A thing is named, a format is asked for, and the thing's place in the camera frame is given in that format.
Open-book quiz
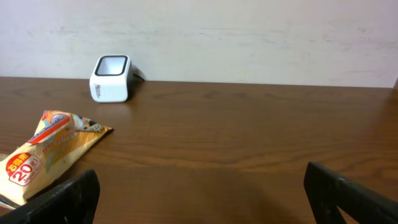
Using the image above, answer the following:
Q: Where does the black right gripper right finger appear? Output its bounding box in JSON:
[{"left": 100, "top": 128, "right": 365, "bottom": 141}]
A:
[{"left": 303, "top": 162, "right": 397, "bottom": 224}]

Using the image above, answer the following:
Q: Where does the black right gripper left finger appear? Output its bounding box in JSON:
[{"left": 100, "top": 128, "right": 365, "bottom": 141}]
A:
[{"left": 1, "top": 169, "right": 100, "bottom": 224}]

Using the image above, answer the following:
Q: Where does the yellow snack bag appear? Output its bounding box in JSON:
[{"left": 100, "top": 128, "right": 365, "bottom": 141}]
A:
[{"left": 1, "top": 110, "right": 113, "bottom": 210}]

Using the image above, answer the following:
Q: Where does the white barcode scanner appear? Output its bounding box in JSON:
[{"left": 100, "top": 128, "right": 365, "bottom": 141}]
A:
[{"left": 89, "top": 55, "right": 133, "bottom": 103}]

